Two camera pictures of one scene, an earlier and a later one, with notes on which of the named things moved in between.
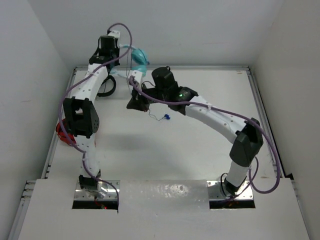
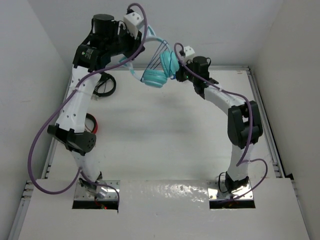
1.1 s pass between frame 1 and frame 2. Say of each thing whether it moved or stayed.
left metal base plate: stayed
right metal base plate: stayed
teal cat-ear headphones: moved
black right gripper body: moved
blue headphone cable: moved
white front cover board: stayed
